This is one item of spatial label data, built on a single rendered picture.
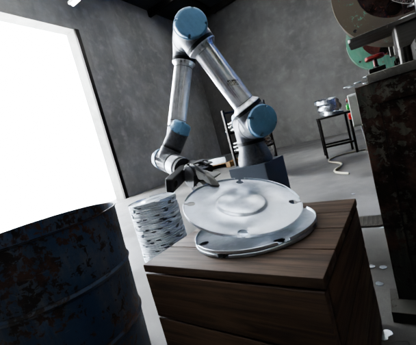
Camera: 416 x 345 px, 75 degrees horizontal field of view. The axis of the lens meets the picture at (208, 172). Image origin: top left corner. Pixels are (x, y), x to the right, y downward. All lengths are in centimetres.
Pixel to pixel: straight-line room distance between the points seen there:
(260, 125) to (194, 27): 41
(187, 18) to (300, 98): 692
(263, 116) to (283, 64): 704
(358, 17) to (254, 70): 601
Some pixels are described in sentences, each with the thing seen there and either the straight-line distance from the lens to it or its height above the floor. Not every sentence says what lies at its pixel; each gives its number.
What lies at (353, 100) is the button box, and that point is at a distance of 129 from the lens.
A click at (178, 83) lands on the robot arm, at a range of 115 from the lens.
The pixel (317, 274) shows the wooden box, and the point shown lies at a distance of 46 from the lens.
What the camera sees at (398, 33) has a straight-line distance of 105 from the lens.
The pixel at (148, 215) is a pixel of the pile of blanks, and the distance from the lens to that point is 156.
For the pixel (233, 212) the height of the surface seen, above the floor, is 41.
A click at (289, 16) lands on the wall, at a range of 825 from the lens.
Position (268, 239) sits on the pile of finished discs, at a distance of 57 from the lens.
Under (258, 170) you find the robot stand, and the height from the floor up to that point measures 42.
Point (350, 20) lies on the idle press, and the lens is 248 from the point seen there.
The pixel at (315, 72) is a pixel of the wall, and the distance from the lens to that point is 783.
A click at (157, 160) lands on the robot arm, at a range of 100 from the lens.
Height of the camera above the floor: 57
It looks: 5 degrees down
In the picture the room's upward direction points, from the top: 15 degrees counter-clockwise
